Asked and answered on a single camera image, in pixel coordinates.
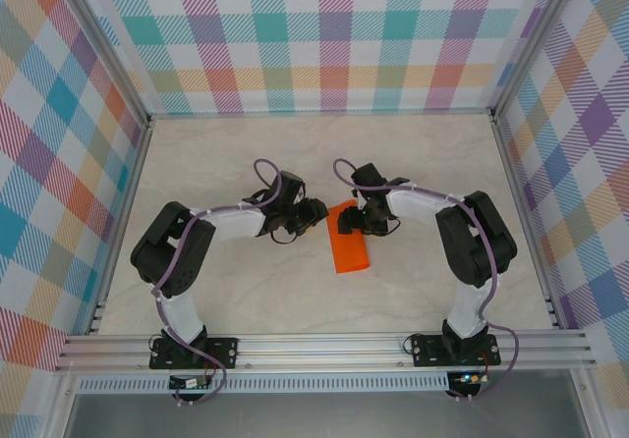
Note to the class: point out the grey metal panel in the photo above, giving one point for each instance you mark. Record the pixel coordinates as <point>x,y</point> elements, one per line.
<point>319,418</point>

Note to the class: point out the thin aluminium rear rail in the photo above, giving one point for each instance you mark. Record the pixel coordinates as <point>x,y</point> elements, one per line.
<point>319,113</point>

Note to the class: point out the small lit circuit board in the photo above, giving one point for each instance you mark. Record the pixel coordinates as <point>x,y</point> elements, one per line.
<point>469,378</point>

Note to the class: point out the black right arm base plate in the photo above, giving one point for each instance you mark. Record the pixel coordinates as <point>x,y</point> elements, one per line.
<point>425,349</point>

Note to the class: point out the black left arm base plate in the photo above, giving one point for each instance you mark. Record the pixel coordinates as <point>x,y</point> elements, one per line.
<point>226,352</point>

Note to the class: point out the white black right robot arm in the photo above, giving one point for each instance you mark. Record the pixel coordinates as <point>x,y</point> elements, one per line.
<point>417,207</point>

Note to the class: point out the small black circuit board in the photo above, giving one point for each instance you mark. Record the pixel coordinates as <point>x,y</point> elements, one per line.
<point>187,383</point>

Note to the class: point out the aluminium side rail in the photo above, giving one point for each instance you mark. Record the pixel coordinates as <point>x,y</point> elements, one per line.
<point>130,197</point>
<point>526,212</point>

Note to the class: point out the long aluminium mounting rail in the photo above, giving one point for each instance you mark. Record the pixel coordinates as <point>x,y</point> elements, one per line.
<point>319,352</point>

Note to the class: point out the slanted aluminium frame post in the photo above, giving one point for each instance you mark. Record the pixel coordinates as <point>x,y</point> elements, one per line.
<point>533,40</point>
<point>105,50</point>

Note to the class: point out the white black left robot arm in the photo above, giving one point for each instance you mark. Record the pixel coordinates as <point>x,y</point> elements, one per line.
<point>231,222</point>

